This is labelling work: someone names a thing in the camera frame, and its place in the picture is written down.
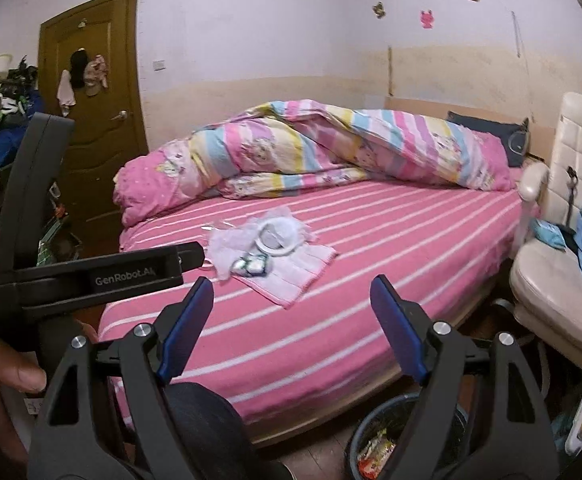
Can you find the brown wooden door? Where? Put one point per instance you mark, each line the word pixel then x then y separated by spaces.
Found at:
pixel 106 170

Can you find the cream leather office chair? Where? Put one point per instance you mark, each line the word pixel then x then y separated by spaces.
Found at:
pixel 551 280

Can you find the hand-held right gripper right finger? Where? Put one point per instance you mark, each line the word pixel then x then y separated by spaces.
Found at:
pixel 398 332

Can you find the white light switch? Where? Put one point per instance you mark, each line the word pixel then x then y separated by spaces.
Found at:
pixel 159 64

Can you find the small green black wrapper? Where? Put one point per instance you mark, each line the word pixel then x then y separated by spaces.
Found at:
pixel 251 265

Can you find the dark cloth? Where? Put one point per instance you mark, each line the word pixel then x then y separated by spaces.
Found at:
pixel 206 425

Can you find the pile of clothes and bags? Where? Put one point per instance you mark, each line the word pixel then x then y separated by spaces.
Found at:
pixel 1 130

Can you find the pink patterned cap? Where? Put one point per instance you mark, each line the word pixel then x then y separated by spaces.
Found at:
pixel 96 72

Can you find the white hanging cloth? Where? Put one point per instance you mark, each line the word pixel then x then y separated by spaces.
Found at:
pixel 66 92

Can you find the dark blue pillow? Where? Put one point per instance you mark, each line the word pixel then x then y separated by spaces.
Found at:
pixel 491 127

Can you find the round dark trash bin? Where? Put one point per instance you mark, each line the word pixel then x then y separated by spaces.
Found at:
pixel 356 435

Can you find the pink striped towel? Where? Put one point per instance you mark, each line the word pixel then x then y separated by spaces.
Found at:
pixel 296 275

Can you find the bed with pink striped sheet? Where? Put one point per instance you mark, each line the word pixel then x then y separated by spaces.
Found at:
pixel 371 240

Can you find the red snack wrapper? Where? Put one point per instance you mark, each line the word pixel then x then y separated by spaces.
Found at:
pixel 373 452

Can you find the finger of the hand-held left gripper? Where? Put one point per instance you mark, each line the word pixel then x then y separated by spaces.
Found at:
pixel 190 256

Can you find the small brown bear sticker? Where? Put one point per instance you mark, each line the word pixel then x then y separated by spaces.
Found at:
pixel 379 10

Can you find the black hat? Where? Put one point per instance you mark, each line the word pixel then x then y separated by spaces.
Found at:
pixel 78 67

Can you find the person's left hand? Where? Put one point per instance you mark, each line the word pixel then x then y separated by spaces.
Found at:
pixel 6 367

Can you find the colourful striped quilt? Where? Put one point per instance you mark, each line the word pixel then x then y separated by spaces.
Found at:
pixel 321 145

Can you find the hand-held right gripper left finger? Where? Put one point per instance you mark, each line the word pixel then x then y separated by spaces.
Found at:
pixel 185 332

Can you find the pink animal sticker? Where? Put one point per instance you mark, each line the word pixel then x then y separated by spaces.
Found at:
pixel 426 18

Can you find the white tissue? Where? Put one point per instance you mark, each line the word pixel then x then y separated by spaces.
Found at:
pixel 226 242

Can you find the teal packet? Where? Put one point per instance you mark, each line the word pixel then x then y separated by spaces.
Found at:
pixel 548 234

